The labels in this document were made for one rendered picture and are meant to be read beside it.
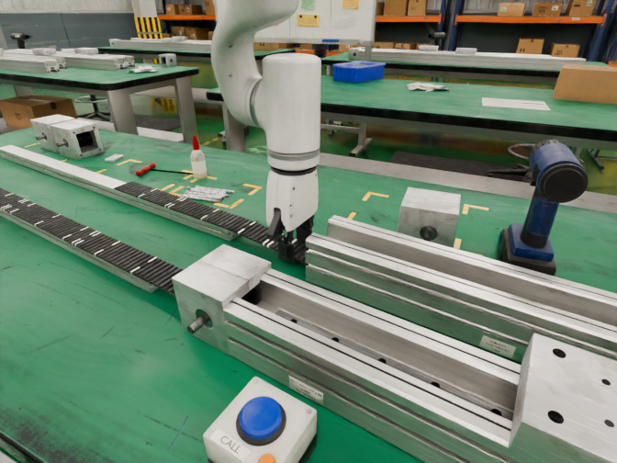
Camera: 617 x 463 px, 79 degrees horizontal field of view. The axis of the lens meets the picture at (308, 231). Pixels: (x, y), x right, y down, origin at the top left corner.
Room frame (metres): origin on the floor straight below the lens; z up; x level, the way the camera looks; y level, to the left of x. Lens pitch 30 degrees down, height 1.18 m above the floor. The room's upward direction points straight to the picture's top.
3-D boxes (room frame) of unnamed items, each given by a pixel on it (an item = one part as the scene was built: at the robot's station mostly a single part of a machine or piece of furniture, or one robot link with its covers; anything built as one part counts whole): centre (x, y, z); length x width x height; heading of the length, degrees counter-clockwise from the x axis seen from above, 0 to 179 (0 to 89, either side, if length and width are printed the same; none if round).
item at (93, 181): (0.91, 0.56, 0.79); 0.96 x 0.04 x 0.03; 58
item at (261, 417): (0.22, 0.05, 0.84); 0.04 x 0.04 x 0.02
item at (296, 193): (0.58, 0.02, 0.92); 0.10 x 0.07 x 0.11; 148
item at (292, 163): (0.58, 0.02, 0.98); 0.09 x 0.08 x 0.03; 148
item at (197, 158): (0.98, 0.30, 0.84); 0.04 x 0.04 x 0.12
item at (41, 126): (1.24, 0.85, 0.83); 0.11 x 0.10 x 0.10; 149
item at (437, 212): (0.62, -0.23, 0.83); 0.11 x 0.10 x 0.10; 159
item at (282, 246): (0.55, 0.05, 0.82); 0.03 x 0.03 x 0.07; 58
